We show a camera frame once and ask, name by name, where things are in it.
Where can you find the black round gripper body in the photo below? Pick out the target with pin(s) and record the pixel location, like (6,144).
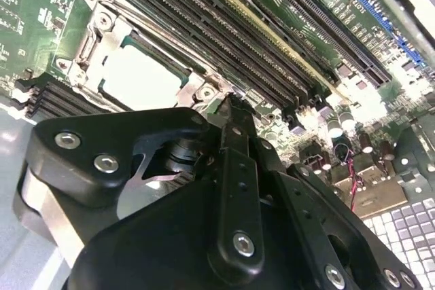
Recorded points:
(153,256)

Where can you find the silver CPU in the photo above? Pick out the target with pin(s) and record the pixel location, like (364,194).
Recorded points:
(142,79)

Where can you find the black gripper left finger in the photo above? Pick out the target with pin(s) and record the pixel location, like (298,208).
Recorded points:
(85,140)

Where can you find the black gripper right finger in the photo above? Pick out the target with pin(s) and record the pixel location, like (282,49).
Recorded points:
(306,195)

